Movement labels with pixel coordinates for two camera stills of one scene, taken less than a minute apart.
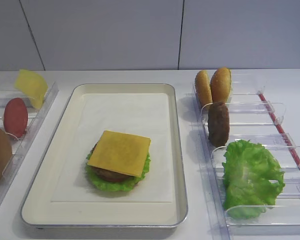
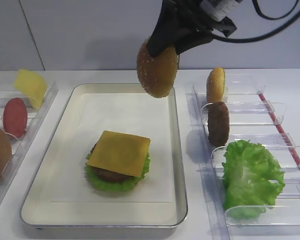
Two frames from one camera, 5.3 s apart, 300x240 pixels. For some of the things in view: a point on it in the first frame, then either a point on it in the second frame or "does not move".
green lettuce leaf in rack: (248, 168) does not move
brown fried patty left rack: (1, 153) does not move
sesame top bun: (202, 88) to (157, 73)
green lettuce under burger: (113, 185) does not move
